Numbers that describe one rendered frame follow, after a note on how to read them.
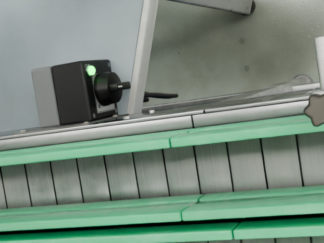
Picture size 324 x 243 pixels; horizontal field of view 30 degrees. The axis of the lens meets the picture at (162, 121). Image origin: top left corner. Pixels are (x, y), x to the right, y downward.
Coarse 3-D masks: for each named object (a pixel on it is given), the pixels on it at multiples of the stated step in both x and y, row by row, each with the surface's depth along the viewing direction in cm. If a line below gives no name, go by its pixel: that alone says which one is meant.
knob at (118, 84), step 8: (104, 72) 80; (112, 72) 80; (96, 80) 79; (104, 80) 78; (112, 80) 79; (120, 80) 81; (96, 88) 78; (104, 88) 78; (112, 88) 78; (120, 88) 78; (128, 88) 80; (96, 96) 79; (104, 96) 78; (112, 96) 78; (120, 96) 81; (104, 104) 80
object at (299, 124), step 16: (192, 128) 66; (208, 128) 64; (224, 128) 63; (240, 128) 58; (256, 128) 56; (272, 128) 55; (288, 128) 55; (304, 128) 54; (320, 128) 54; (64, 144) 72; (80, 144) 70; (96, 144) 65; (112, 144) 62; (128, 144) 61; (144, 144) 60; (160, 144) 60; (176, 144) 59; (192, 144) 58; (0, 160) 67; (16, 160) 66; (32, 160) 66; (48, 160) 65
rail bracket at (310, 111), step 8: (320, 40) 53; (320, 48) 53; (320, 56) 53; (320, 64) 53; (320, 72) 54; (320, 80) 54; (320, 88) 54; (312, 96) 49; (320, 96) 49; (312, 104) 49; (320, 104) 49; (304, 112) 50; (312, 112) 49; (320, 112) 49; (312, 120) 49; (320, 120) 49
